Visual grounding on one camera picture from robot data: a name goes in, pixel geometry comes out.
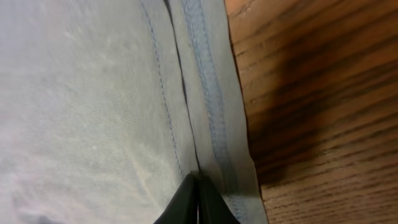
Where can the light blue printed t-shirt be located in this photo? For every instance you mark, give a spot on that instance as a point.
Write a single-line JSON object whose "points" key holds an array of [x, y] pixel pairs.
{"points": [[106, 106]]}

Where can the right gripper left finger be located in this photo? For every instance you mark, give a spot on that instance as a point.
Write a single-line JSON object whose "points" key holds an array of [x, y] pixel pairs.
{"points": [[183, 207]]}

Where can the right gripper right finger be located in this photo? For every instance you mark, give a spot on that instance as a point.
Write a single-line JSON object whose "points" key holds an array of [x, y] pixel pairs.
{"points": [[212, 208]]}

